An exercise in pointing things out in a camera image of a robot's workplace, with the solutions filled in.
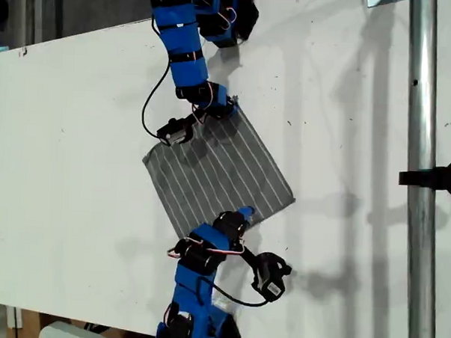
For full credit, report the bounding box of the grey white-striped towel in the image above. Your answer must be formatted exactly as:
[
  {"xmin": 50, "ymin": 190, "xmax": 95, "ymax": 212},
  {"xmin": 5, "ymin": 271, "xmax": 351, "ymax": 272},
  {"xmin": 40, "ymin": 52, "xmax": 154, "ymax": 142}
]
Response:
[{"xmin": 138, "ymin": 96, "xmax": 301, "ymax": 245}]

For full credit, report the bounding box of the white box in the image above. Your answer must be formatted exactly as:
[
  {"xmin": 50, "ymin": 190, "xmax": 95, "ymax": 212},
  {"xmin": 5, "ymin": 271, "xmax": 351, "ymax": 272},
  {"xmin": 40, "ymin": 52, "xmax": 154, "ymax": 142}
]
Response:
[{"xmin": 37, "ymin": 319, "xmax": 128, "ymax": 338}]

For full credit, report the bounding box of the black clamp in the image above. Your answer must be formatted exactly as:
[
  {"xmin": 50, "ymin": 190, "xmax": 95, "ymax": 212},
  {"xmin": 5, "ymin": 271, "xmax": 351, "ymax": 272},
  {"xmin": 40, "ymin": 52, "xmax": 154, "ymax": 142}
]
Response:
[{"xmin": 397, "ymin": 156, "xmax": 451, "ymax": 197}]

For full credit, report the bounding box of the wooden table leg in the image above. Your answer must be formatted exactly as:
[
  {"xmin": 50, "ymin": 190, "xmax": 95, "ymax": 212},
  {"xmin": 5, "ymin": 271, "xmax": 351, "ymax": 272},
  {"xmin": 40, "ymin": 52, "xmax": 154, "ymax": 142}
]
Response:
[{"xmin": 4, "ymin": 305, "xmax": 43, "ymax": 338}]

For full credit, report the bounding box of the black camera stalk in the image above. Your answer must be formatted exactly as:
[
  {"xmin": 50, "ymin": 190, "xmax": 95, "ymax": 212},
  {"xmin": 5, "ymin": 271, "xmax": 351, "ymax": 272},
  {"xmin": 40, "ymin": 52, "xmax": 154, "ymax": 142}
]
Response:
[
  {"xmin": 239, "ymin": 245, "xmax": 263, "ymax": 271},
  {"xmin": 184, "ymin": 113, "xmax": 206, "ymax": 130}
]

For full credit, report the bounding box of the black camera box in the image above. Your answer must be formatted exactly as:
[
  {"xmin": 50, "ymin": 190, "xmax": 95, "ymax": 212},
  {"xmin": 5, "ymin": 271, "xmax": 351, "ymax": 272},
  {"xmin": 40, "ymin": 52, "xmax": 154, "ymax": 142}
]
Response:
[
  {"xmin": 250, "ymin": 251, "xmax": 294, "ymax": 304},
  {"xmin": 156, "ymin": 116, "xmax": 194, "ymax": 148}
]

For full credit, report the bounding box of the black camera cable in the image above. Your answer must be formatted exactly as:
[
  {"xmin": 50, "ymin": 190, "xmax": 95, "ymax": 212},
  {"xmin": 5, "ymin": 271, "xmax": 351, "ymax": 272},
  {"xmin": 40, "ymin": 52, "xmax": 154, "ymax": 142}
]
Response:
[
  {"xmin": 140, "ymin": 58, "xmax": 174, "ymax": 140},
  {"xmin": 204, "ymin": 280, "xmax": 273, "ymax": 309}
]

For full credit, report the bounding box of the steel post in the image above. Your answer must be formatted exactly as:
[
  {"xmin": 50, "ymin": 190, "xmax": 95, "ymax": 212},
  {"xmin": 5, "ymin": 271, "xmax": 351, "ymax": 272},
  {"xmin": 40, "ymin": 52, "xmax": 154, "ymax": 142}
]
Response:
[{"xmin": 394, "ymin": 0, "xmax": 451, "ymax": 338}]

